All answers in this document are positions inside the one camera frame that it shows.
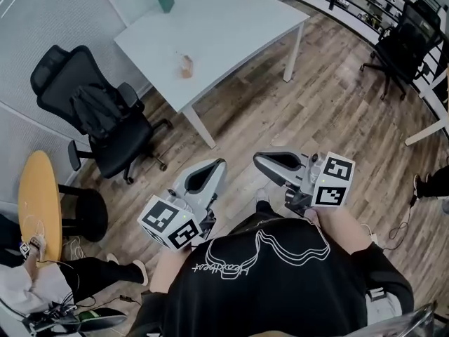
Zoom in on black chair backrest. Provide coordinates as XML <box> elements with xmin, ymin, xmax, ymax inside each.
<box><xmin>0</xmin><ymin>213</ymin><xmax>24</xmax><ymax>268</ymax></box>

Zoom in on black and green device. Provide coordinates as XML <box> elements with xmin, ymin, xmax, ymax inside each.
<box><xmin>75</xmin><ymin>309</ymin><xmax>127</xmax><ymax>331</ymax></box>

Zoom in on person's left forearm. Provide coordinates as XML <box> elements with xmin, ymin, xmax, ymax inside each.
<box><xmin>149</xmin><ymin>246</ymin><xmax>197</xmax><ymax>294</ymax></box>

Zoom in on round wooden table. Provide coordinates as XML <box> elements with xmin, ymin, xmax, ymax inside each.
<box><xmin>18</xmin><ymin>150</ymin><xmax>63</xmax><ymax>263</ymax></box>

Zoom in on white coiled cable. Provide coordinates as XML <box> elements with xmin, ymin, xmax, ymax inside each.
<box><xmin>19</xmin><ymin>214</ymin><xmax>48</xmax><ymax>259</ymax></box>
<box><xmin>62</xmin><ymin>236</ymin><xmax>88</xmax><ymax>260</ymax></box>

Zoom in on black backpack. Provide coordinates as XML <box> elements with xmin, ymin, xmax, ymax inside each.
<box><xmin>69</xmin><ymin>84</ymin><xmax>127</xmax><ymax>147</ymax></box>

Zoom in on black power cable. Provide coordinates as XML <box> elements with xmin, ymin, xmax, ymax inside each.
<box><xmin>75</xmin><ymin>293</ymin><xmax>143</xmax><ymax>308</ymax></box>

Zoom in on person's black trousers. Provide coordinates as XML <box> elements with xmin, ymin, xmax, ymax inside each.
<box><xmin>255</xmin><ymin>200</ymin><xmax>285</xmax><ymax>221</ymax></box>

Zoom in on person's black printed t-shirt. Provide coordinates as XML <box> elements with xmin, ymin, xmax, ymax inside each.
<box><xmin>135</xmin><ymin>209</ymin><xmax>415</xmax><ymax>337</ymax></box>

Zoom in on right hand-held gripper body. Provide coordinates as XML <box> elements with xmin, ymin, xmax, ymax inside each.
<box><xmin>284</xmin><ymin>152</ymin><xmax>356</xmax><ymax>219</ymax></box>

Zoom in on black mesh office chair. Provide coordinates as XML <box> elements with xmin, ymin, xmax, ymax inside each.
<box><xmin>29</xmin><ymin>44</ymin><xmax>173</xmax><ymax>185</ymax></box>
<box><xmin>359</xmin><ymin>0</ymin><xmax>445</xmax><ymax>101</ymax></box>

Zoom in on black round table base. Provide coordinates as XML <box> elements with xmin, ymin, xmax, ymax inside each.
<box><xmin>58</xmin><ymin>183</ymin><xmax>109</xmax><ymax>242</ymax></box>

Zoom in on white rectangular table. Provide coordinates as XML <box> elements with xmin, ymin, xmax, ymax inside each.
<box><xmin>114</xmin><ymin>0</ymin><xmax>311</xmax><ymax>150</ymax></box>

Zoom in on grey harness strap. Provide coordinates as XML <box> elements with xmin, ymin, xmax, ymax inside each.
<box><xmin>364</xmin><ymin>286</ymin><xmax>397</xmax><ymax>326</ymax></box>

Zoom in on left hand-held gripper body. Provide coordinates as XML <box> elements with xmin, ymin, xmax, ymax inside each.
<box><xmin>137</xmin><ymin>189</ymin><xmax>217</xmax><ymax>251</ymax></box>

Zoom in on person's right forearm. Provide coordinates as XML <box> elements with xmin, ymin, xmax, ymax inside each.
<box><xmin>308</xmin><ymin>207</ymin><xmax>376</xmax><ymax>263</ymax></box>

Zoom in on tangle of black cables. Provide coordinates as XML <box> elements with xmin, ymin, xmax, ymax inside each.
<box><xmin>20</xmin><ymin>302</ymin><xmax>78</xmax><ymax>333</ymax></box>

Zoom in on white desk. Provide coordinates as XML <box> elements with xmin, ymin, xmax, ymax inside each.
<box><xmin>405</xmin><ymin>65</ymin><xmax>449</xmax><ymax>147</ymax></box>

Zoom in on white power adapter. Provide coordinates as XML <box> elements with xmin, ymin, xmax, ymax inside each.
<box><xmin>360</xmin><ymin>223</ymin><xmax>380</xmax><ymax>247</ymax></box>

